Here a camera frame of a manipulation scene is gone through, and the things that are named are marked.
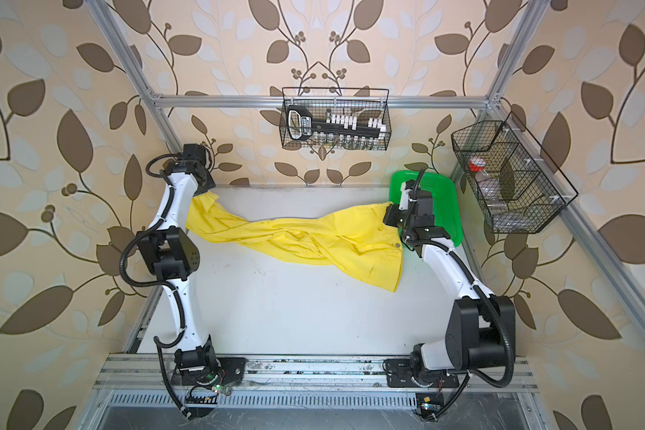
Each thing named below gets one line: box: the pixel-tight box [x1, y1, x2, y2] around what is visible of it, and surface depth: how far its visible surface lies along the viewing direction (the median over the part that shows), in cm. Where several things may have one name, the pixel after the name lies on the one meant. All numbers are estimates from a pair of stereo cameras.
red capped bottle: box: [469, 156, 487, 172], surface depth 84 cm
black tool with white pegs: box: [286, 104, 387, 141], surface depth 84 cm
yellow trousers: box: [185, 191, 405, 293], surface depth 98 cm
